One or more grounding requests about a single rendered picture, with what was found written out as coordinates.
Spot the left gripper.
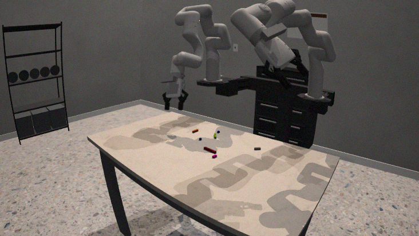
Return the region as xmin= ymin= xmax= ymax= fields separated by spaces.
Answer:
xmin=254 ymin=37 xmax=309 ymax=90

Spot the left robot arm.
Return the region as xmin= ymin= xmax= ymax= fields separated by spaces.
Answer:
xmin=231 ymin=0 xmax=336 ymax=100

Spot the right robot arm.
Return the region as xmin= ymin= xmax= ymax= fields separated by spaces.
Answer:
xmin=160 ymin=5 xmax=231 ymax=83

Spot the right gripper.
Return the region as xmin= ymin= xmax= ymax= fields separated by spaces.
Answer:
xmin=163 ymin=78 xmax=188 ymax=111

